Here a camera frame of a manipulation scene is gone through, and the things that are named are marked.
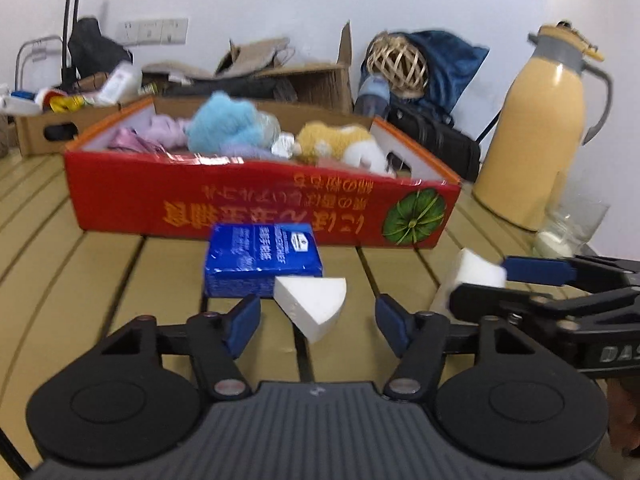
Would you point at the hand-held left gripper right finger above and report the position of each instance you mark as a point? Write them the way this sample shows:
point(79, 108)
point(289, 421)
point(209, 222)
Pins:
point(392, 330)

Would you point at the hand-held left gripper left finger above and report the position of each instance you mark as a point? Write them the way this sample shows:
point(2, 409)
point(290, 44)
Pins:
point(245, 327)

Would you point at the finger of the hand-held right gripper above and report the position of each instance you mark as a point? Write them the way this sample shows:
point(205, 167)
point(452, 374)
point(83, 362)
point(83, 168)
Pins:
point(500, 300)
point(540, 270)

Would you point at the white foam block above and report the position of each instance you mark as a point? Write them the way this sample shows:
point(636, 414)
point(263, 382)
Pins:
point(475, 267)

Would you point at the white foam wedge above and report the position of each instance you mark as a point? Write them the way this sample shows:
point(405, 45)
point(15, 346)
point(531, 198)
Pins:
point(310, 305)

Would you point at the red cardboard box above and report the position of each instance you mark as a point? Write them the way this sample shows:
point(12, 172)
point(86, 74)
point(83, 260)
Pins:
point(250, 205)

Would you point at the person's right hand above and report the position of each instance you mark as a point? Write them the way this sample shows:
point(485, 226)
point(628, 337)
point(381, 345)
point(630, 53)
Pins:
point(625, 415)

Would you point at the clear drinking glass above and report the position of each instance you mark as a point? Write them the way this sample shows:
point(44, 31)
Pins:
point(570, 225)

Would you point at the blue tissue pack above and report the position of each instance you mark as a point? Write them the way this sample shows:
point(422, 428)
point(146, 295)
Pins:
point(260, 255)

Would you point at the yellow thermos jug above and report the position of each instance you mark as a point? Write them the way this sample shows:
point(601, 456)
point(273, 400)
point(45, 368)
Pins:
point(535, 135)

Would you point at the purple fuzzy cloth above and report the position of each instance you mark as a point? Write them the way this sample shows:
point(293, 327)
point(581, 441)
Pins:
point(245, 150)

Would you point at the silver foil packet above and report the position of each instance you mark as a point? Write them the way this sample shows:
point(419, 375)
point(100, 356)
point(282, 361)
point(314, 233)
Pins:
point(284, 146)

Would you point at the yellow white plush dog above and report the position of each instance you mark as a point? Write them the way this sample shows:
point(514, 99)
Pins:
point(335, 142)

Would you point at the blue plush toy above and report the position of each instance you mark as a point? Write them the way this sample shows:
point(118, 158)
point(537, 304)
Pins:
point(225, 120)

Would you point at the lilac fuzzy plush cloth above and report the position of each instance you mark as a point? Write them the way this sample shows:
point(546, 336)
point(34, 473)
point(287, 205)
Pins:
point(167, 130)

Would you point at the blue jacket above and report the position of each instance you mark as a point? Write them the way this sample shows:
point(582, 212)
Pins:
point(455, 70)

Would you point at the pink cloth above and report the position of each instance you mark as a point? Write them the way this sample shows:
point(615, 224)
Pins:
point(132, 141)

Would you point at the blue water bottle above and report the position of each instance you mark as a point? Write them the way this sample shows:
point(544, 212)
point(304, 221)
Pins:
point(371, 97)

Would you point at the wicker ball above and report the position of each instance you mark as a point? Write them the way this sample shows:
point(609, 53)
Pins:
point(397, 65)

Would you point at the large brown cardboard box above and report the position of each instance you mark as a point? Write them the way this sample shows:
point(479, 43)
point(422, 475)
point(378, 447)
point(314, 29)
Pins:
point(320, 85)

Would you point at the white plastic bottle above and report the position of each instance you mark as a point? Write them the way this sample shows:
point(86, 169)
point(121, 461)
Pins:
point(120, 82)

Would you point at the small brown cardboard box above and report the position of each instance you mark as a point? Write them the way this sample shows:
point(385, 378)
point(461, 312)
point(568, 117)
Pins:
point(45, 132)

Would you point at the yellow snack packet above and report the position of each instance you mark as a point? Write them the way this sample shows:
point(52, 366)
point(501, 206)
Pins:
point(66, 103)

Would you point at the black trolley bag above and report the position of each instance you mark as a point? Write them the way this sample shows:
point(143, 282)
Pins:
point(97, 47)

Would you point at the white wall outlet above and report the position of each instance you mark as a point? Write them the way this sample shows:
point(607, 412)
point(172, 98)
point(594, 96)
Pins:
point(152, 31)

